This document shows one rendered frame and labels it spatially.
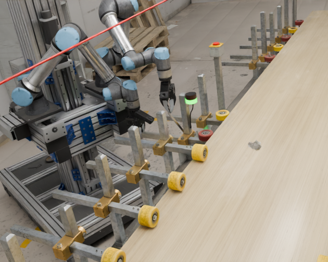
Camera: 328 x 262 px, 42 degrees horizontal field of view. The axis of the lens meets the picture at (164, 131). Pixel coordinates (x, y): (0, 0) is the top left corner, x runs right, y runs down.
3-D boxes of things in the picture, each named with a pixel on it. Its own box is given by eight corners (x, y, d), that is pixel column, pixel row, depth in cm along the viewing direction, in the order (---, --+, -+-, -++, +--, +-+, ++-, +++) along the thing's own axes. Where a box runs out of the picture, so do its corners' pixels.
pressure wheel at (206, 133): (198, 153, 232) (196, 134, 227) (203, 145, 239) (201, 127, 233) (211, 154, 229) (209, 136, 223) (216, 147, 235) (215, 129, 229)
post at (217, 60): (218, 120, 285) (212, 56, 264) (221, 117, 289) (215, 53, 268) (225, 120, 283) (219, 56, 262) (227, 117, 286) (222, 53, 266)
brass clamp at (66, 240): (54, 257, 157) (50, 247, 154) (76, 234, 167) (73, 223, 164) (66, 261, 154) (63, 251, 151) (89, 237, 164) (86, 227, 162)
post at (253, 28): (253, 84, 343) (250, 25, 321) (254, 82, 345) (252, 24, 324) (257, 84, 341) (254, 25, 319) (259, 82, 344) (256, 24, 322)
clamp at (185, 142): (178, 147, 236) (176, 139, 234) (188, 135, 246) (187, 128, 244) (187, 148, 233) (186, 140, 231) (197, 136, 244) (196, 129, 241)
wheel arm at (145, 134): (142, 139, 251) (140, 132, 249) (144, 136, 253) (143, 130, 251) (210, 148, 230) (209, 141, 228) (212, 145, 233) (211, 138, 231)
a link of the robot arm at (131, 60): (90, -4, 235) (127, 64, 218) (109, -9, 239) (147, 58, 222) (89, 10, 245) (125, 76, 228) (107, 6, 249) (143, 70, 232)
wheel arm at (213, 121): (161, 121, 270) (160, 115, 268) (164, 118, 273) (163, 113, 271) (225, 128, 249) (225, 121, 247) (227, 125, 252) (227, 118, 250)
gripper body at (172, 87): (176, 92, 237) (173, 72, 231) (174, 99, 229) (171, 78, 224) (162, 93, 238) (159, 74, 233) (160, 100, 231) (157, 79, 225)
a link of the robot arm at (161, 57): (163, 45, 226) (171, 48, 219) (166, 65, 231) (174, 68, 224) (150, 49, 223) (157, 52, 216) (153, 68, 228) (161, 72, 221)
